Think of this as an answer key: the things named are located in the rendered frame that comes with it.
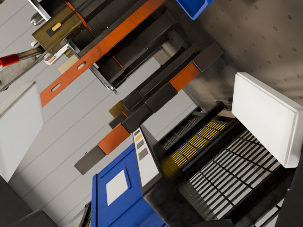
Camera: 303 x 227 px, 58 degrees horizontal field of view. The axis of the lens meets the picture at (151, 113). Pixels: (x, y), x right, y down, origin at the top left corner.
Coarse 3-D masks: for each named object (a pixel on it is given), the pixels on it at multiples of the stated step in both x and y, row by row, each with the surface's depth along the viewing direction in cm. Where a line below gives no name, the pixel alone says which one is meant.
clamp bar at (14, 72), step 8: (32, 48) 72; (40, 56) 72; (16, 64) 71; (24, 64) 71; (32, 64) 71; (0, 72) 70; (8, 72) 70; (16, 72) 70; (24, 72) 72; (0, 80) 70; (8, 80) 70; (16, 80) 72; (0, 88) 69
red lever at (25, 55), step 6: (36, 48) 71; (42, 48) 72; (12, 54) 64; (18, 54) 65; (24, 54) 67; (30, 54) 68; (36, 54) 70; (0, 60) 60; (6, 60) 61; (12, 60) 63; (18, 60) 65; (0, 66) 61
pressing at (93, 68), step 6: (30, 0) 76; (36, 0) 96; (36, 6) 76; (42, 12) 76; (48, 18) 76; (72, 42) 77; (72, 48) 77; (78, 48) 99; (96, 72) 78; (102, 78) 78; (108, 84) 79; (114, 90) 82
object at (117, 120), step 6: (192, 54) 90; (186, 60) 90; (180, 66) 90; (174, 72) 90; (168, 78) 90; (162, 84) 90; (156, 90) 90; (144, 96) 89; (120, 114) 88; (126, 114) 89; (114, 120) 88; (120, 120) 89; (114, 126) 88
